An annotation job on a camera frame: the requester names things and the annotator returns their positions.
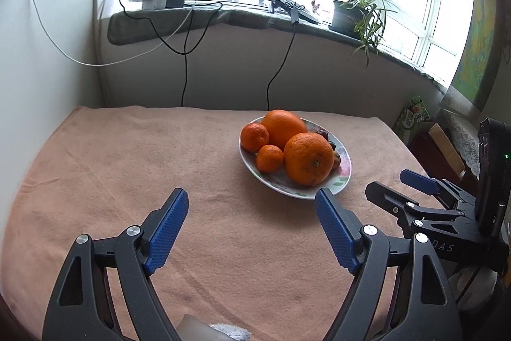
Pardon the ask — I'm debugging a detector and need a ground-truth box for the large orange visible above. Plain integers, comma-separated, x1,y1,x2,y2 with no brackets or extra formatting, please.
261,109,309,152
283,132,335,187

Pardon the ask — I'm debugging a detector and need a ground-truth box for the floral white plate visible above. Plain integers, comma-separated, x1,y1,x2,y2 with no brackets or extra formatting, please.
239,117,353,200

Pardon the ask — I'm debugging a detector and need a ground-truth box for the white panel board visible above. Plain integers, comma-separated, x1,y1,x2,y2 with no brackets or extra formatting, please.
0,0,104,150

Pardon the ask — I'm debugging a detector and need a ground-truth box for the tangerine with stem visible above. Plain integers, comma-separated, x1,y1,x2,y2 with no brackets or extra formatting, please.
240,123,271,153

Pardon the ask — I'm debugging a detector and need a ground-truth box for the black adapter cable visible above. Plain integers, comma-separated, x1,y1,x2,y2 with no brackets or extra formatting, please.
120,0,224,108

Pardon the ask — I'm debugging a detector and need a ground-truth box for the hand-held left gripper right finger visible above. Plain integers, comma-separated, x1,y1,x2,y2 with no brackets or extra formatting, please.
314,187,464,341

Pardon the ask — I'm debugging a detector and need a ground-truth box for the wall map poster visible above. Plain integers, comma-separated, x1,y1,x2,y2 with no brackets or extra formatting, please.
441,0,500,114

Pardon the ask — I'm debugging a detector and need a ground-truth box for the black charger with cables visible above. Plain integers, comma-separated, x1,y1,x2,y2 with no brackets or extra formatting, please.
267,0,322,25

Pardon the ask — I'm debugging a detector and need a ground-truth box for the white lace cloth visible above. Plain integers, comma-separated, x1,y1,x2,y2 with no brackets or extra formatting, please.
439,107,485,178

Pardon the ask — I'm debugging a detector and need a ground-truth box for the pink towel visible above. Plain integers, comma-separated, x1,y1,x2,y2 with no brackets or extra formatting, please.
0,105,452,341

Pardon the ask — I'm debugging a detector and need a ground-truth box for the open cardboard box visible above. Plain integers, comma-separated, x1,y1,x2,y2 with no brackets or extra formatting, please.
411,121,469,182

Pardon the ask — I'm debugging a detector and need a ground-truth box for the grey windowsill cloth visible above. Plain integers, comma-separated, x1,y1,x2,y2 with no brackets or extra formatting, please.
108,2,450,90

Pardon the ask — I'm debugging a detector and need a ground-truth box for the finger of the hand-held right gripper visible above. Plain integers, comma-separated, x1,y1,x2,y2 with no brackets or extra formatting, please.
400,169,476,212
365,181,468,227

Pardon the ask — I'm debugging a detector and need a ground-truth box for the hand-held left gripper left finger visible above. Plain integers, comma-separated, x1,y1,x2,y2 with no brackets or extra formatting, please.
42,187,189,341

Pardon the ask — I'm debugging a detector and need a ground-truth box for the potted spider plant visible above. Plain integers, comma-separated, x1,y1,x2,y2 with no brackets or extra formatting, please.
311,0,400,70

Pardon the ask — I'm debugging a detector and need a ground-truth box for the person's left forearm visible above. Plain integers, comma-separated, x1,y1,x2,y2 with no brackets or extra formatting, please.
179,315,252,341

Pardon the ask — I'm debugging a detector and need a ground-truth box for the green printed bag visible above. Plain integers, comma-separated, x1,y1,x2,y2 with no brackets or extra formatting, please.
393,94,430,138

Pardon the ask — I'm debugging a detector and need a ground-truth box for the black cable with inline switch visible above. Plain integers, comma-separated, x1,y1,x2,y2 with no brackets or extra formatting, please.
265,5,300,112

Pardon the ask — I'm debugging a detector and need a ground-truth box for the person's right forearm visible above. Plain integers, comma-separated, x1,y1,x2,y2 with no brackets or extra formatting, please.
451,267,500,302

